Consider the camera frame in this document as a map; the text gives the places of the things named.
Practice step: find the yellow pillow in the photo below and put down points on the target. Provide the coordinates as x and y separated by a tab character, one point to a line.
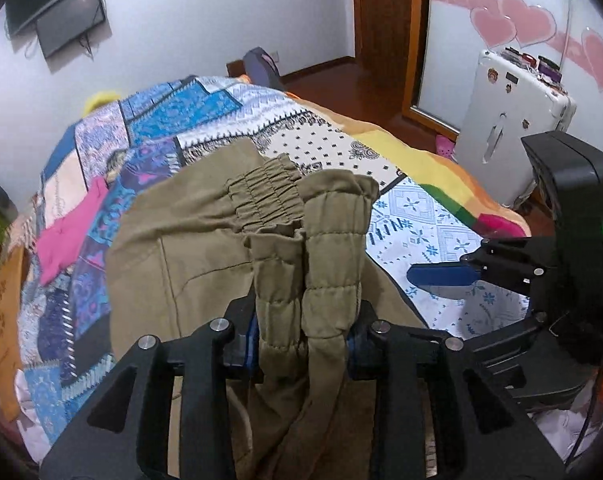
101	101

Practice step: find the rainbow striped bed sheet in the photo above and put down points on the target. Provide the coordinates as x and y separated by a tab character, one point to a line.
431	170

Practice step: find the small items on suitcase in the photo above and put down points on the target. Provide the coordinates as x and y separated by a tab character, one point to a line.
541	65

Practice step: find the wall socket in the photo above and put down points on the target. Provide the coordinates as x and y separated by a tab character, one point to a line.
273	56

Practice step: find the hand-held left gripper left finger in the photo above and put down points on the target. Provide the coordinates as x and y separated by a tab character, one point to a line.
239	340

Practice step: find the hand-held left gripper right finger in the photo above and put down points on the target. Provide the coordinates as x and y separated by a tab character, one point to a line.
362	347

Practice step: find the wooden door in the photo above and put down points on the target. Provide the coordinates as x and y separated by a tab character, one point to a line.
381	5

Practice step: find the patchwork patterned blanket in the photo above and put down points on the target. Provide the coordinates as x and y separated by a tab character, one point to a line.
421	215

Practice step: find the pink cloth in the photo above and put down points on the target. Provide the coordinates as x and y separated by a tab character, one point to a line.
66	242

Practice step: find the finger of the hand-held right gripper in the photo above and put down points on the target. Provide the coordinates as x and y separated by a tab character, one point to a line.
531	365
441	275

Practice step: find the wooden folding bed table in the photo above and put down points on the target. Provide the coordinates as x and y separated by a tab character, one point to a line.
6	335

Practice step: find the small black wall monitor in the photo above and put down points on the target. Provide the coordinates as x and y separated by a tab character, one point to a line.
68	20

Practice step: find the olive green pants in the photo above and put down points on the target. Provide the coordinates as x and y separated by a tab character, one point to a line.
181	240

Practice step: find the pink slipper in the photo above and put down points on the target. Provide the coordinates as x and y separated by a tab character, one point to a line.
444	146

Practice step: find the white suitcase with stickers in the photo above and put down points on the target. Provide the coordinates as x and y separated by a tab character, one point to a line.
521	115

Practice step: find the white cloth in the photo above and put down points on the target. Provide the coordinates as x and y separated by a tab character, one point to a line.
564	432

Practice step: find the grey backpack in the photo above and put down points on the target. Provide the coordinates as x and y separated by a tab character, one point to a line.
261	70

